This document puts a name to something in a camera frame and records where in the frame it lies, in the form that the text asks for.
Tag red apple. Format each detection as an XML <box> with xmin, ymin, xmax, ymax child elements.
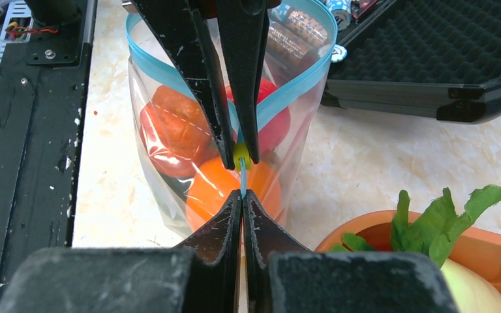
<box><xmin>224</xmin><ymin>78</ymin><xmax>291</xmax><ymax>152</ymax></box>

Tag orange plastic basket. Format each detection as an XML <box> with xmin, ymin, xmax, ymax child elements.
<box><xmin>316</xmin><ymin>210</ymin><xmax>501</xmax><ymax>294</ymax></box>

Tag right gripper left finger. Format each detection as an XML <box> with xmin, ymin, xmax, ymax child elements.
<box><xmin>0</xmin><ymin>190</ymin><xmax>243</xmax><ymax>312</ymax></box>

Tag orange tangerine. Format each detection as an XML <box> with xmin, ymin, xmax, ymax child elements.
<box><xmin>186</xmin><ymin>158</ymin><xmax>284</xmax><ymax>231</ymax></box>

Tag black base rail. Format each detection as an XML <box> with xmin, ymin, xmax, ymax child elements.
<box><xmin>0</xmin><ymin>1</ymin><xmax>97</xmax><ymax>297</ymax></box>

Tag small orange pumpkin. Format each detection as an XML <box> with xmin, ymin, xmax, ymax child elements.
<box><xmin>139</xmin><ymin>85</ymin><xmax>217</xmax><ymax>178</ymax></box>

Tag white radish with leaves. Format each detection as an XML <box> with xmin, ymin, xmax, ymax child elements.
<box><xmin>328</xmin><ymin>185</ymin><xmax>501</xmax><ymax>312</ymax></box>

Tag yellow zipper slider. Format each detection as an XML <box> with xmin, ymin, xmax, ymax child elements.
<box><xmin>233</xmin><ymin>142</ymin><xmax>253</xmax><ymax>172</ymax></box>

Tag white blue poker chip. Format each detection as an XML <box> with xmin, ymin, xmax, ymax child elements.
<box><xmin>331</xmin><ymin>44</ymin><xmax>348</xmax><ymax>63</ymax></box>

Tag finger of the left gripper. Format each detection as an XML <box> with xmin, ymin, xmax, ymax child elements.
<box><xmin>132</xmin><ymin>0</ymin><xmax>235</xmax><ymax>170</ymax></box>
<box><xmin>216</xmin><ymin>0</ymin><xmax>269</xmax><ymax>164</ymax></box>

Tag black poker chip case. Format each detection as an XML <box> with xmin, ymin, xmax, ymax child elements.
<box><xmin>321</xmin><ymin>0</ymin><xmax>501</xmax><ymax>123</ymax></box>

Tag clear zip top bag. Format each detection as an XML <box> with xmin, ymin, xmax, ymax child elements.
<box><xmin>125</xmin><ymin>1</ymin><xmax>337</xmax><ymax>237</ymax></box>

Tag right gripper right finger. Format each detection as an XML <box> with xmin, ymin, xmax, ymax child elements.
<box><xmin>242</xmin><ymin>191</ymin><xmax>458</xmax><ymax>312</ymax></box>

